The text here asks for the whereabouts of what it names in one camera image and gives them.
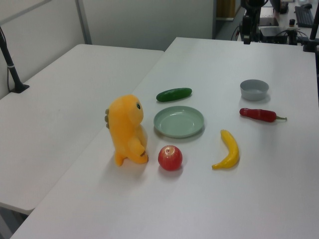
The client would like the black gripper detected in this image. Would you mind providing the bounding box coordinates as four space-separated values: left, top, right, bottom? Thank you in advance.
243 0 264 45

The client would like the red apple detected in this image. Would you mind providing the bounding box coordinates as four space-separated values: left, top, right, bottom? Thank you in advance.
158 145 183 172

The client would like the small grey bowl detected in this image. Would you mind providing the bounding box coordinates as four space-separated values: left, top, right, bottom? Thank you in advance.
240 79 270 102

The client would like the black controller box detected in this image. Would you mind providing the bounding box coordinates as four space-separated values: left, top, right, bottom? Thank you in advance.
259 26 287 43

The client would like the yellow wooden board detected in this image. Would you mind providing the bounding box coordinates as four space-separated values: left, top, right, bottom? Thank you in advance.
216 0 236 18

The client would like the black keyboard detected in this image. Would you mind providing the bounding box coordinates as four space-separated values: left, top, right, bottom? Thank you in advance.
294 5 315 28

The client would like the black pole with table clamp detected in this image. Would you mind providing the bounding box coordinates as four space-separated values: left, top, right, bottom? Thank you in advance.
303 14 319 53

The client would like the red chili pepper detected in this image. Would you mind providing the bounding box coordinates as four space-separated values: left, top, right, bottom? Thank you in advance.
239 108 288 123

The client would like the green cucumber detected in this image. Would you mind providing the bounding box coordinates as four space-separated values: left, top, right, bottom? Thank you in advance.
156 87 193 103

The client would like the pale green round plate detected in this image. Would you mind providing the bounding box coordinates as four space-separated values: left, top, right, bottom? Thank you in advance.
153 106 205 139

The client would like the yellow banana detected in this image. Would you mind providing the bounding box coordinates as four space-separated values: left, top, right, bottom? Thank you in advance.
211 129 240 170

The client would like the yellow plush dinosaur toy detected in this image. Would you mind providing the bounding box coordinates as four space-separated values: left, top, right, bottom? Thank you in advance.
104 94 150 167

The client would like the black pole with flat foot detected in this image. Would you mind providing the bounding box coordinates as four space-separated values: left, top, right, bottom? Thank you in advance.
0 24 30 94

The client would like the grey partition post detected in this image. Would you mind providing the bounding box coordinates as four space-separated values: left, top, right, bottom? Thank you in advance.
74 0 92 45

